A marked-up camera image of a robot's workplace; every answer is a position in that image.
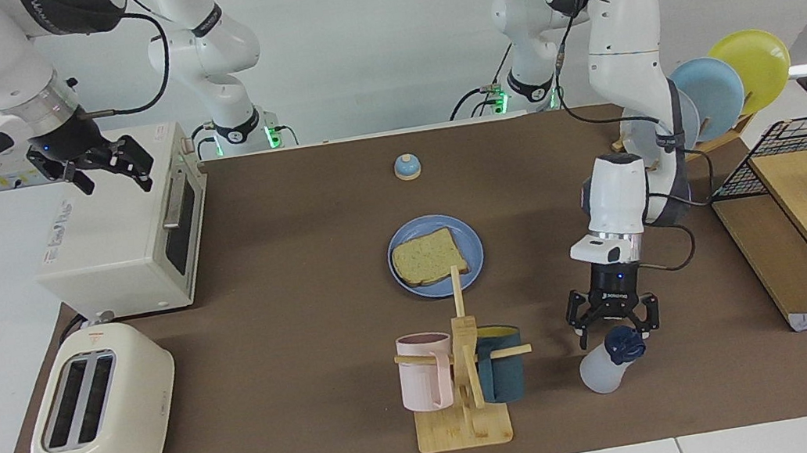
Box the grey-blue plate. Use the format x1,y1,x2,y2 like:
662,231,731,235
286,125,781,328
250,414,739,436
616,87,707,174

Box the blue round plate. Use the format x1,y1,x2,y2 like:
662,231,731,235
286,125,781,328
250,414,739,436
382,207,490,304

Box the pink mug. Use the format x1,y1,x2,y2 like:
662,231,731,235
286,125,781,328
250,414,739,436
394,329,461,415

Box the black left arm base cables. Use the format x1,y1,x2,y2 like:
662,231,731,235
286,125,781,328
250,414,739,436
441,45,522,123

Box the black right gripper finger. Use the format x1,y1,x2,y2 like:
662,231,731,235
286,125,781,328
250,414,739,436
56,166,97,199
109,132,158,196

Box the yellow plate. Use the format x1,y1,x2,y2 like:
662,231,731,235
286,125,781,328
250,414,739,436
705,24,798,120

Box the white wall socket box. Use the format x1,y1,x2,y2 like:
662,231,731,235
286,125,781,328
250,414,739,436
0,151,47,191

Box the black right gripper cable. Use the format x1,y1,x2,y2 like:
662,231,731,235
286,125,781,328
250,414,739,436
60,0,178,123

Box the black arm base cables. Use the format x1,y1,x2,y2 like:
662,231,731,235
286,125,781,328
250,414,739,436
188,108,298,162
441,45,522,123

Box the white toaster oven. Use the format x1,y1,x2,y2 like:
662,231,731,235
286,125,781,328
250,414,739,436
16,117,225,329

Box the small blue service bell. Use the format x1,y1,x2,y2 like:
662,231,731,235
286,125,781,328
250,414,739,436
392,152,423,183

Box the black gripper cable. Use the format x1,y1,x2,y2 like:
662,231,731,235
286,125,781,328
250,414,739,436
60,0,178,123
544,0,727,285

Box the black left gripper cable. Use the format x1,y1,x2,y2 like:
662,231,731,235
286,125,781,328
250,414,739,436
544,0,727,285

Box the toasted bread slice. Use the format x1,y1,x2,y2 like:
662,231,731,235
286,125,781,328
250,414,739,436
388,225,472,290

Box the brown table mat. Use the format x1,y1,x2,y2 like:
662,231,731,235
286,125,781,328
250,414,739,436
0,74,807,453

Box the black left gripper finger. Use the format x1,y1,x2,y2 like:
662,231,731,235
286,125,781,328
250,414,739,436
633,293,662,336
563,289,600,351

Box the wooden mug rack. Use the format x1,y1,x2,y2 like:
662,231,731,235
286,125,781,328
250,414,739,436
382,256,544,453

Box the wooden plate rack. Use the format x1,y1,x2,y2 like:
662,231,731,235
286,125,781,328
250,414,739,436
610,110,762,185

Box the light blue plate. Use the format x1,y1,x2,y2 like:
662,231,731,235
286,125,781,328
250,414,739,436
667,52,752,146

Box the white seasoning bottle navy cap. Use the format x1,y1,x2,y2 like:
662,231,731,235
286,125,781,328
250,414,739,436
574,323,652,397

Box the black right arm base cables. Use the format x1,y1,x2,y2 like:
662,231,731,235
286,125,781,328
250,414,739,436
188,108,298,162

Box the teal mug yellow inside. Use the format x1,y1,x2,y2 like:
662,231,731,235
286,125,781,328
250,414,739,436
472,321,531,406

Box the toaster power cord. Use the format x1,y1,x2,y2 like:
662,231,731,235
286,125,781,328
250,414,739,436
55,309,91,347

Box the cream two-slot toaster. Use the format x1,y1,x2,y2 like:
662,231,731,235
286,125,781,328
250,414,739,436
13,314,188,453

